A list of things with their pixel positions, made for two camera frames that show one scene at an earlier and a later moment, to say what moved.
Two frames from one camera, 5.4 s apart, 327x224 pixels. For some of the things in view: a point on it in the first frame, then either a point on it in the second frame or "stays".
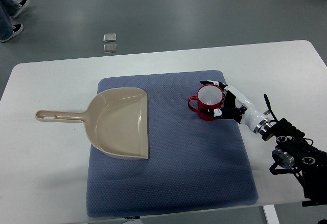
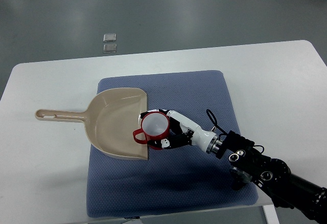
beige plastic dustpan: x=116 y=120 stays
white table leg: x=271 y=214 stays
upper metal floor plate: x=109 y=37 stays
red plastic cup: x=208 y=96 -> x=156 y=126
